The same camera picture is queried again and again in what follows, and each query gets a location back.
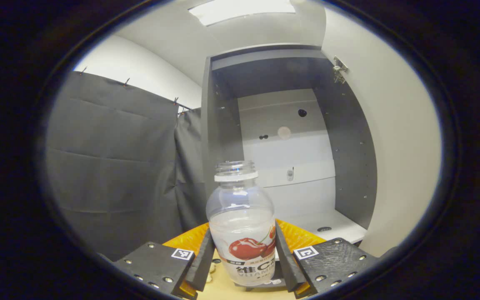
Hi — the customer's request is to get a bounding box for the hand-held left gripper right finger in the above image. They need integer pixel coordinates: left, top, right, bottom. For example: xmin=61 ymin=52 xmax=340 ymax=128
xmin=274 ymin=219 xmax=378 ymax=299

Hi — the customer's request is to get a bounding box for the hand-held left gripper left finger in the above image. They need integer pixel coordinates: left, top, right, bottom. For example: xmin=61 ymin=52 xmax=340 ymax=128
xmin=113 ymin=224 xmax=216 ymax=300

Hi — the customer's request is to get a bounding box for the clear plastic bottle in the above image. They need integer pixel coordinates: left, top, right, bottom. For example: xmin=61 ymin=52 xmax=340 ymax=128
xmin=206 ymin=161 xmax=276 ymax=287

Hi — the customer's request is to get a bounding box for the dark grey cabinet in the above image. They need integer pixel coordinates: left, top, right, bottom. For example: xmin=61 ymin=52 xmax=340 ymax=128
xmin=200 ymin=44 xmax=378 ymax=250

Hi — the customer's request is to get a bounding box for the metal door hinge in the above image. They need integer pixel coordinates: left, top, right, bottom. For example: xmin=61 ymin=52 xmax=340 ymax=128
xmin=332 ymin=56 xmax=348 ymax=84

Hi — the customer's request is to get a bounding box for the black backdrop cloth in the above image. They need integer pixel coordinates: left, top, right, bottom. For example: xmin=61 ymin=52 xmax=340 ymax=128
xmin=44 ymin=71 xmax=208 ymax=261

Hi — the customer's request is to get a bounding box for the large ceiling light panel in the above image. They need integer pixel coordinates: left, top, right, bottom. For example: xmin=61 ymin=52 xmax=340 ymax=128
xmin=188 ymin=0 xmax=297 ymax=27

